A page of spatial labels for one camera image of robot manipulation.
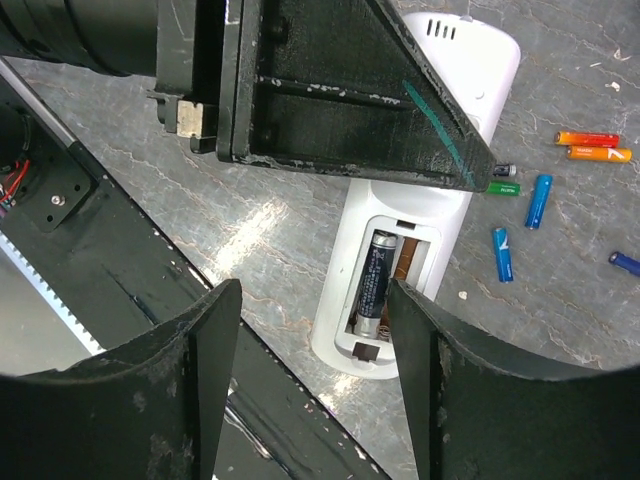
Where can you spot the purple blue battery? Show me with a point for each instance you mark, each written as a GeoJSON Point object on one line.
{"type": "Point", "coordinates": [625, 262]}

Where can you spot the black battery with orange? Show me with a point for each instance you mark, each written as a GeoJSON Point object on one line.
{"type": "Point", "coordinates": [374, 283]}

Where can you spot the red orange battery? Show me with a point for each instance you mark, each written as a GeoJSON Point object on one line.
{"type": "Point", "coordinates": [586, 139]}

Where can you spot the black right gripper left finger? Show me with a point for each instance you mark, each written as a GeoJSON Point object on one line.
{"type": "Point", "coordinates": [151, 408]}

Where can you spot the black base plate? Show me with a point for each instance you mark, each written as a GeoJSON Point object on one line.
{"type": "Point", "coordinates": [121, 276]}

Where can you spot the blue battery lower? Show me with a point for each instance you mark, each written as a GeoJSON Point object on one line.
{"type": "Point", "coordinates": [502, 255]}

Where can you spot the black silver battery lower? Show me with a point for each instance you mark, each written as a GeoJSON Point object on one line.
{"type": "Point", "coordinates": [505, 170]}

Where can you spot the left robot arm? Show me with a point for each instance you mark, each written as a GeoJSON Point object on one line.
{"type": "Point", "coordinates": [116, 38]}

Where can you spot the blue battery upper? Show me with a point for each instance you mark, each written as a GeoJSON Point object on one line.
{"type": "Point", "coordinates": [538, 202]}

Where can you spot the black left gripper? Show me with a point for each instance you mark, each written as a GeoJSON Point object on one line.
{"type": "Point", "coordinates": [340, 88]}

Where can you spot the white remote control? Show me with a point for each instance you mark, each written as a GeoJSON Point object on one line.
{"type": "Point", "coordinates": [478, 63]}

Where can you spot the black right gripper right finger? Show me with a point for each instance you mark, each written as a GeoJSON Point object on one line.
{"type": "Point", "coordinates": [481, 408]}

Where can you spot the slotted cable duct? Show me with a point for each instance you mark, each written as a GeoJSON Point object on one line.
{"type": "Point", "coordinates": [50, 297]}

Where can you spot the green battery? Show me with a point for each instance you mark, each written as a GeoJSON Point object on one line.
{"type": "Point", "coordinates": [503, 188]}

